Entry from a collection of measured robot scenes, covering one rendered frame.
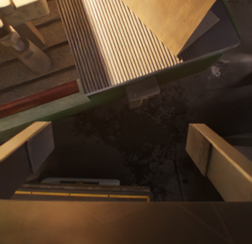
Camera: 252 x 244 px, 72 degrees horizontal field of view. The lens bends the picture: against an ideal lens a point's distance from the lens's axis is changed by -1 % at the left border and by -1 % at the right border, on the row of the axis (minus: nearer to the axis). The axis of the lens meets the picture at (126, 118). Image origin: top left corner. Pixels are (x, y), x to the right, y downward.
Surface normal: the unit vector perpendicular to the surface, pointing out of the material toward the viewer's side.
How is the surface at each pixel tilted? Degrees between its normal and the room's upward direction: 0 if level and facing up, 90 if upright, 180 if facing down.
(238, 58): 0
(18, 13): 90
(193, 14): 76
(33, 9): 90
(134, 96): 0
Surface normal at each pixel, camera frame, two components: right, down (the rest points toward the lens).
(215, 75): -0.03, -0.12
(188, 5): -0.74, 0.60
